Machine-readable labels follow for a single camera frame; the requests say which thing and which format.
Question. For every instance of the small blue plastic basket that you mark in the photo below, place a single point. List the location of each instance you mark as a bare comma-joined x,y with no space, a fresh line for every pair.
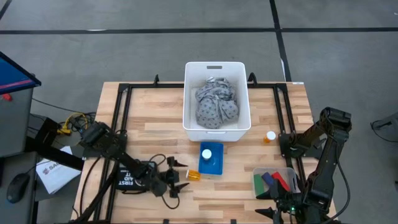
216,165

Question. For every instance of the black metal table frame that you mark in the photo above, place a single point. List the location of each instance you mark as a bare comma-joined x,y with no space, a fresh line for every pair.
122,102

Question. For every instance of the orange pill bottle white cap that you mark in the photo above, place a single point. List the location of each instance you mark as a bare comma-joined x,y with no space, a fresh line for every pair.
270,136
194,175
206,154

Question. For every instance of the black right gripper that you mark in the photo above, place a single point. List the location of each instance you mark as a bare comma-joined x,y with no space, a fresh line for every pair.
286,207

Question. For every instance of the grey cabinet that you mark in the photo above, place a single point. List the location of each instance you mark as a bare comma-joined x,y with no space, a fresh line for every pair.
14,124

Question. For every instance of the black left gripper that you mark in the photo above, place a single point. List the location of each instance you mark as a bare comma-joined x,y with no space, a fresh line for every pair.
170,177

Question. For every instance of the red block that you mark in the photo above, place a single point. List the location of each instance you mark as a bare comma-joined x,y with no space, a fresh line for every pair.
280,181

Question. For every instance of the white printed paper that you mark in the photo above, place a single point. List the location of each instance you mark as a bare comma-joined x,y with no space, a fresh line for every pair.
56,174

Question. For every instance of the blue block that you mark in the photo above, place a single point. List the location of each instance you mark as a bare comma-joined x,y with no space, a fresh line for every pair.
267,179

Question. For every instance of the black computer mouse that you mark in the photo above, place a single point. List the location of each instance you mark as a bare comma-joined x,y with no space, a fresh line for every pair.
17,188

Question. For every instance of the black first aid kit pouch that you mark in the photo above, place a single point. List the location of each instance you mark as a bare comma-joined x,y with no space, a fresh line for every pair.
127,182

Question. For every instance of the clear plastic bin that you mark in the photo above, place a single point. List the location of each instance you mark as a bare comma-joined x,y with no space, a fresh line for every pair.
292,177

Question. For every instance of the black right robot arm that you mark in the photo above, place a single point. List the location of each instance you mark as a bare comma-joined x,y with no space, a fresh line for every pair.
323,180

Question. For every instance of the grey patterned cloth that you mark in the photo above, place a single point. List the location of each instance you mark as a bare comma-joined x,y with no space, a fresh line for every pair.
216,105

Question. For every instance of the green block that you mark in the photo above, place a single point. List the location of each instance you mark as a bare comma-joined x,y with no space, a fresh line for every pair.
258,185

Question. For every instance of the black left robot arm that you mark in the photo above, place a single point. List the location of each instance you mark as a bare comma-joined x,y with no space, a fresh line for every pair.
124,155

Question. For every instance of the tall white woven plastic basket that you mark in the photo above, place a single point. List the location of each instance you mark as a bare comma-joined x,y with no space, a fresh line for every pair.
189,102

